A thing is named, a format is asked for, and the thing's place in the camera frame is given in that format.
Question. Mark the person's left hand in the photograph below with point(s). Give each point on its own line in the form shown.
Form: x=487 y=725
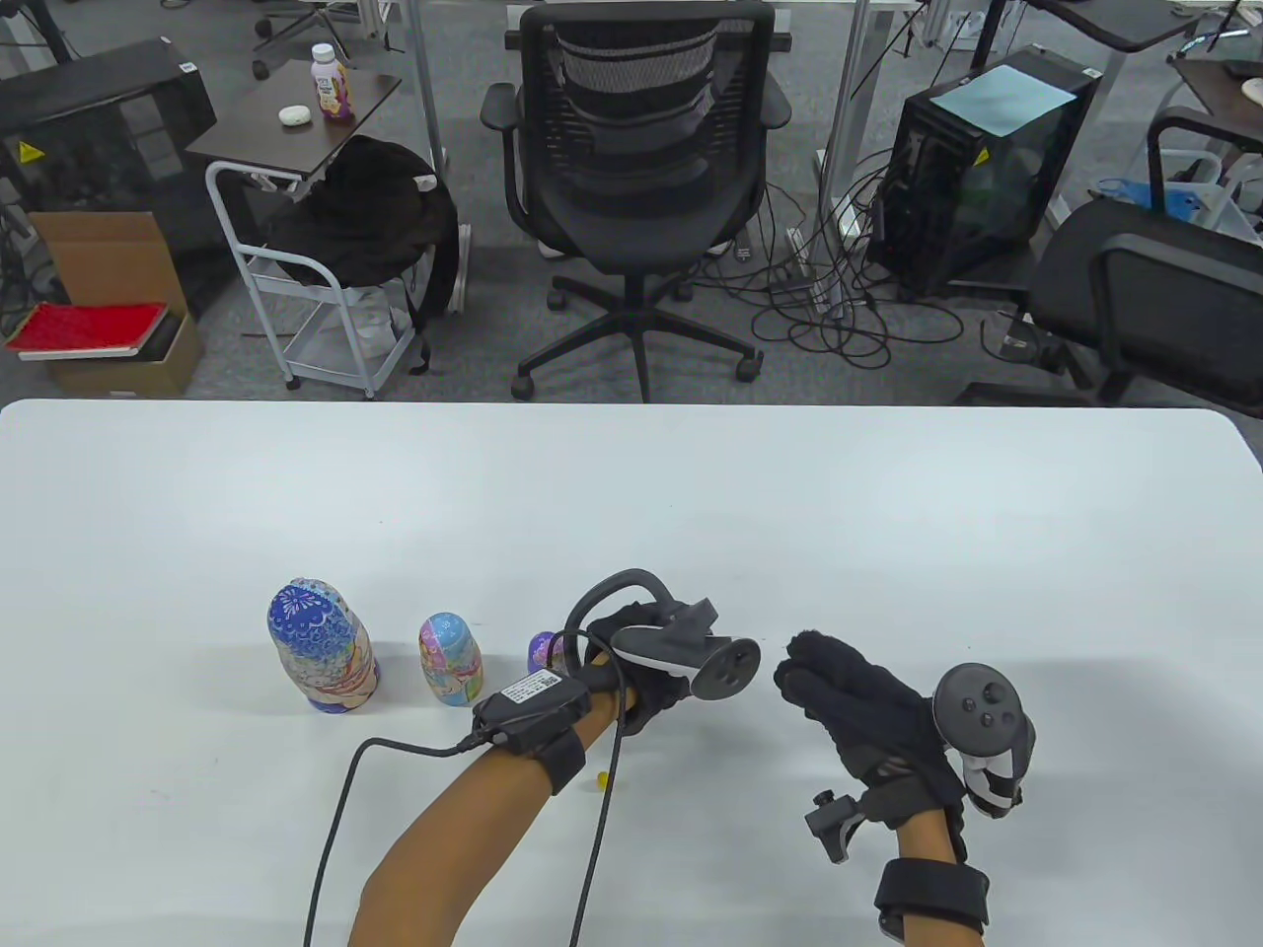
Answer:
x=651 y=691

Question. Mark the person's right hand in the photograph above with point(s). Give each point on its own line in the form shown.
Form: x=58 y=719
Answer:
x=868 y=710

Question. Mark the large cream Russian doll bottom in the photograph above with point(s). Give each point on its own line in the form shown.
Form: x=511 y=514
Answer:
x=335 y=686

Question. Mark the large blue Russian doll top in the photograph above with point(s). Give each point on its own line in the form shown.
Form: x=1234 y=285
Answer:
x=311 y=617

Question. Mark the person's left forearm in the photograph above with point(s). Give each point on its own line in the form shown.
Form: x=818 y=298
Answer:
x=464 y=819

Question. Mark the person's right forearm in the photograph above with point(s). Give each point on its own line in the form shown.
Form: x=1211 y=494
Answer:
x=928 y=838

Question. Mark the black VR controller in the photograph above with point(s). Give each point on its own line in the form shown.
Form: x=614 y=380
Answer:
x=725 y=671
x=977 y=700

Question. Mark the white power strip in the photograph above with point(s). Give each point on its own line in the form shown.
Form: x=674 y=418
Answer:
x=827 y=286

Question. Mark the white metal rolling cart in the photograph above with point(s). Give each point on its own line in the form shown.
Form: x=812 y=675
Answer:
x=340 y=367

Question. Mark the white shoe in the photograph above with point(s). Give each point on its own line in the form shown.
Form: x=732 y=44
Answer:
x=557 y=252

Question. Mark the black mesh office chair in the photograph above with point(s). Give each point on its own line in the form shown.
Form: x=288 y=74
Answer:
x=631 y=197

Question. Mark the black padded office chair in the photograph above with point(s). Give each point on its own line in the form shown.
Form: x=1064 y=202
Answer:
x=1135 y=286

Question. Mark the black glass computer tower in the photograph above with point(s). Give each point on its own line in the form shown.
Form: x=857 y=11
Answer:
x=967 y=207

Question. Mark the black bag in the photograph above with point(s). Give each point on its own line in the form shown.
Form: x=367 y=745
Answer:
x=365 y=217

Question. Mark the blue plastic bag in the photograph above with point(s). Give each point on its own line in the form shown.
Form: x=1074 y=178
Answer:
x=1164 y=197

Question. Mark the white metal desk leg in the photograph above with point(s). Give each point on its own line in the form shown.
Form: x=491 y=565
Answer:
x=429 y=89
x=851 y=99

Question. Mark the light blue paper sheet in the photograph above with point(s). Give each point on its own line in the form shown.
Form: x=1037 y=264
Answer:
x=1002 y=99

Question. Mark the red notebook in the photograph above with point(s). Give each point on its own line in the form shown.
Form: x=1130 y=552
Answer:
x=84 y=327

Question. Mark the small white oval object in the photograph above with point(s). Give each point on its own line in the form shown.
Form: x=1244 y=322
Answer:
x=294 y=115

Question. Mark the purple drink bottle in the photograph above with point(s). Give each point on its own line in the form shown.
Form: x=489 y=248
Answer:
x=333 y=89

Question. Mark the dark brown side table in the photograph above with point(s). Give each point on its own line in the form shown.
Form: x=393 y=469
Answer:
x=257 y=133

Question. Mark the open cardboard box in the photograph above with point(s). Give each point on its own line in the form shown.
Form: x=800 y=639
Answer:
x=109 y=256

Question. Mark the black desk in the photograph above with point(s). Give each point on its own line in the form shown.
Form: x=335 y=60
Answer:
x=1115 y=20

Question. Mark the black chair base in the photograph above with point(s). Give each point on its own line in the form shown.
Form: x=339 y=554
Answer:
x=296 y=25

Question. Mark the black cabinet with warning sticker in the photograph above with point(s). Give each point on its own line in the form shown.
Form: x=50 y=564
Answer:
x=99 y=118

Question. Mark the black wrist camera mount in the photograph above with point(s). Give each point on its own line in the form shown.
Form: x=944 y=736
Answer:
x=834 y=824

